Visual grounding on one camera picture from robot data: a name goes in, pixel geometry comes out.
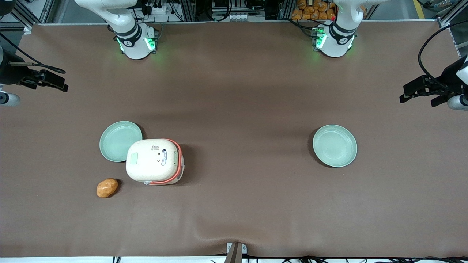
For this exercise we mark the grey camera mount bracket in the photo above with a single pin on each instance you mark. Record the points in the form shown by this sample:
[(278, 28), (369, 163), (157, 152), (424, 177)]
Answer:
[(236, 252)]

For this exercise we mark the bag of orange breads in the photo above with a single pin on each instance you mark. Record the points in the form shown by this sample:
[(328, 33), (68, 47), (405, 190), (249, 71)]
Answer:
[(312, 9)]

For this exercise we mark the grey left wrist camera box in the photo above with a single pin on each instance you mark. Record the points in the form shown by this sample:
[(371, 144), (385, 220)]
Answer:
[(459, 103)]

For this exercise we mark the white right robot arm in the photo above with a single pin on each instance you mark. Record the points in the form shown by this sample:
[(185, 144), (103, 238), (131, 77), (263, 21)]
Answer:
[(135, 44)]

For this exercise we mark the brown table cover cloth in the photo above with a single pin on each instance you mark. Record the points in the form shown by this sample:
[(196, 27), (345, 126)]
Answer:
[(234, 91)]

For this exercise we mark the aluminium frame rail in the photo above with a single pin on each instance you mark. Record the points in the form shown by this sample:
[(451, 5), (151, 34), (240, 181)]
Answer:
[(187, 10), (33, 11), (451, 14)]

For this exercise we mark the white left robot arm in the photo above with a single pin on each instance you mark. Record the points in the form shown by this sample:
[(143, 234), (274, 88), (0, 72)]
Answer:
[(340, 40)]

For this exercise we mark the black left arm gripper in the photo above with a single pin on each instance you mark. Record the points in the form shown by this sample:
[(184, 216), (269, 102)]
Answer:
[(448, 76)]

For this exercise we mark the white power strip with plugs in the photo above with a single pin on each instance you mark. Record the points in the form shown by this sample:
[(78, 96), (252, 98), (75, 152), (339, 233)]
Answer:
[(161, 9)]

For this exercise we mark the white multi-socket device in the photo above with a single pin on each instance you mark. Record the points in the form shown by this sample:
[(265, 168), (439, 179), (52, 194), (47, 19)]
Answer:
[(237, 16)]

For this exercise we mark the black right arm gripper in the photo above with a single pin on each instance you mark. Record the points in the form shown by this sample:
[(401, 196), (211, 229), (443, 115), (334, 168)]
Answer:
[(10, 70)]

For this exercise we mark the cream rice cooker orange trim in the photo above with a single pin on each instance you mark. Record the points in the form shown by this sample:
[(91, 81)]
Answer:
[(153, 160)]

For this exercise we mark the brown potato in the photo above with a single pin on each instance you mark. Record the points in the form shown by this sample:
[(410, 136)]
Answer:
[(107, 188)]

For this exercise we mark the mint green plate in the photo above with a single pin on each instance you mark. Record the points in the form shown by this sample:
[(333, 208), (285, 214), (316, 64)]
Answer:
[(115, 140), (334, 146)]

